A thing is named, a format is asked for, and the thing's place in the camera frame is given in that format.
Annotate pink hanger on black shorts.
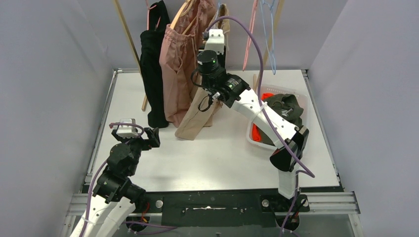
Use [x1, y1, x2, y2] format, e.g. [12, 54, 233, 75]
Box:
[145, 0, 161, 31]

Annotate black shorts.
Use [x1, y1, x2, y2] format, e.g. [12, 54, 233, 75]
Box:
[140, 0, 170, 128]

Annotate white plastic basket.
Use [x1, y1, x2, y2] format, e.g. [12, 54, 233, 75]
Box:
[246, 84, 309, 151]

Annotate beige shorts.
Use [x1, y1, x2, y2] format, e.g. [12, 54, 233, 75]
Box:
[175, 20, 230, 140]

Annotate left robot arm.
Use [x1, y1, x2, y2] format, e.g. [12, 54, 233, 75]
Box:
[71, 122, 161, 237]

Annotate wooden clothes rack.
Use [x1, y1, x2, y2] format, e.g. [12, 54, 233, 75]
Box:
[112, 0, 286, 113]

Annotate orange shorts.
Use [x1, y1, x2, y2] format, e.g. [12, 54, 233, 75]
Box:
[251, 93, 274, 146]

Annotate pink shorts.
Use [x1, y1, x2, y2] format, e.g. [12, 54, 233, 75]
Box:
[159, 0, 216, 127]

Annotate pink hanger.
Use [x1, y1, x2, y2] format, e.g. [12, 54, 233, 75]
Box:
[242, 0, 260, 72]
[145, 0, 161, 31]

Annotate light blue wire hanger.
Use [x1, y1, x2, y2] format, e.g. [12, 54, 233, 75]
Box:
[259, 0, 277, 75]

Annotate wooden hanger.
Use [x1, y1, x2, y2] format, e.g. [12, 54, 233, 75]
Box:
[169, 0, 198, 36]

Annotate olive green shorts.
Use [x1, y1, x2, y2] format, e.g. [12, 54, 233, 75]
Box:
[264, 94, 304, 127]

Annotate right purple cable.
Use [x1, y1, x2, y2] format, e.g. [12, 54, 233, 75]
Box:
[205, 15, 316, 237]

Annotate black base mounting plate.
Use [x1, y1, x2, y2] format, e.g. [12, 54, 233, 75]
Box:
[126, 187, 344, 230]

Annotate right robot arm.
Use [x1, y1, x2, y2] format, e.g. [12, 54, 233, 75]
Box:
[191, 50, 309, 211]

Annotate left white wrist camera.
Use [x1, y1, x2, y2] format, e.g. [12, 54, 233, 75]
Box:
[116, 118, 138, 138]

